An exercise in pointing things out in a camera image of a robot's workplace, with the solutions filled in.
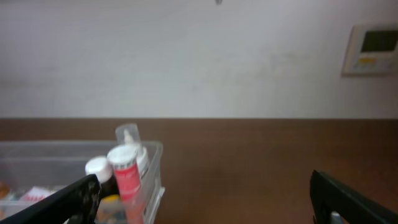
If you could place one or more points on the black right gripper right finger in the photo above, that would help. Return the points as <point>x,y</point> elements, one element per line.
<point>335,202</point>

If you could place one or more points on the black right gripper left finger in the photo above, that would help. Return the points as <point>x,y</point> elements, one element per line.
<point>77,202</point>

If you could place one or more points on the white Panadol medicine box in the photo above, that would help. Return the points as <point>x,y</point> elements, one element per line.
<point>36,194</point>

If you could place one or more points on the black bottle white cap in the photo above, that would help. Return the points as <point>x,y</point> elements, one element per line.
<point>102,169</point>

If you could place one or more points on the clear plastic container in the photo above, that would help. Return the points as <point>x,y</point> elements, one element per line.
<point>55,164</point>

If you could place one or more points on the orange tube white cap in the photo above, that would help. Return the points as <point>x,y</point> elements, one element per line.
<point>123,161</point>

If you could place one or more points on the gold-lidded balm jar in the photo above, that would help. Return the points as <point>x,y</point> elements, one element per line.
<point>5,191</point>

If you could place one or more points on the white translucent tube bottle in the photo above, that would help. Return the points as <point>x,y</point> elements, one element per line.
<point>129,134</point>

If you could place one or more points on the white wall control panel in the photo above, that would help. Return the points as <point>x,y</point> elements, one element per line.
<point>371,50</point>

